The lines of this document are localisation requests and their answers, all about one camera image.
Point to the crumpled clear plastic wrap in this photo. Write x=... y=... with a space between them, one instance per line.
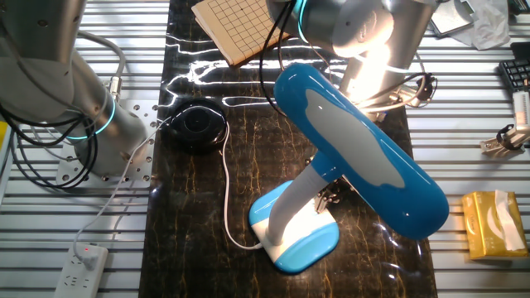
x=490 y=25

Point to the white power strip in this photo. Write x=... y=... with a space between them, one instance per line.
x=78 y=277

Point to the blue and white desk lamp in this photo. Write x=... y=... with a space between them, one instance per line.
x=364 y=145

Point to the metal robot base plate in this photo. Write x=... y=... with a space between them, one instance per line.
x=141 y=136

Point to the black round puck device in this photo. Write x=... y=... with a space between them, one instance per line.
x=194 y=124

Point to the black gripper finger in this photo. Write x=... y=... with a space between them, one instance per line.
x=340 y=186
x=323 y=200

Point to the black keyboard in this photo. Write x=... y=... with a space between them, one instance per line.
x=515 y=74

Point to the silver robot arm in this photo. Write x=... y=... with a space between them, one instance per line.
x=41 y=74

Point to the gold tissue box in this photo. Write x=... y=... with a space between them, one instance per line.
x=480 y=223

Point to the wooden go board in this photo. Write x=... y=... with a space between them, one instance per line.
x=232 y=29

